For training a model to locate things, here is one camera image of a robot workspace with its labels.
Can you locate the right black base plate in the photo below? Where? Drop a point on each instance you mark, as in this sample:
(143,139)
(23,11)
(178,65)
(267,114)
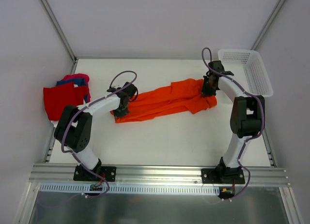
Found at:
(222,176)

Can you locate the white plastic basket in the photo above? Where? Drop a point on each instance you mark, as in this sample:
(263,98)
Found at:
(249,70)

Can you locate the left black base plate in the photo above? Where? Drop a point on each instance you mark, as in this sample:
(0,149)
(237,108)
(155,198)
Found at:
(107,172)

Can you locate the pink folded t shirt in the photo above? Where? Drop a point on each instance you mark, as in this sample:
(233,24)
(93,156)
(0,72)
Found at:
(87,97)

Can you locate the blue folded t shirt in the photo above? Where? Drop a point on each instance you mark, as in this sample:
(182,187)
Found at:
(76,81)

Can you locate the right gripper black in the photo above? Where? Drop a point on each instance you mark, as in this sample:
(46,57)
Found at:
(208,89)

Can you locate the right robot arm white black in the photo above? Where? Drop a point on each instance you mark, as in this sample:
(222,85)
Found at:
(246,123)

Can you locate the white slotted cable duct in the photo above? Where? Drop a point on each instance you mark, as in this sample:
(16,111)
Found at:
(129,189)

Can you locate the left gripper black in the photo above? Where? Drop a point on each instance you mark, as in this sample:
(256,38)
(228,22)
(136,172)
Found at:
(121,110)

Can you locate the aluminium mounting rail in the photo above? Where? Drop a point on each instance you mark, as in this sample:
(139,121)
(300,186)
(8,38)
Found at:
(160,175)

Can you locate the orange t shirt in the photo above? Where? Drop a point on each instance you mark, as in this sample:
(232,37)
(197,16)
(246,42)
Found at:
(180,96)

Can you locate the red folded t shirt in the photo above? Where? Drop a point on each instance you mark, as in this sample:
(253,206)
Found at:
(58,97)

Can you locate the white folded t shirt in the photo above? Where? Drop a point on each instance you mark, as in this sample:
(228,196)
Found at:
(54,122)

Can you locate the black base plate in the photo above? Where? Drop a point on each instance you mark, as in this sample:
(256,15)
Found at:
(222,176)
(107,172)

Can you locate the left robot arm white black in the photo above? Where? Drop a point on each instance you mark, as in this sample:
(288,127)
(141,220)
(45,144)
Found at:
(73,130)

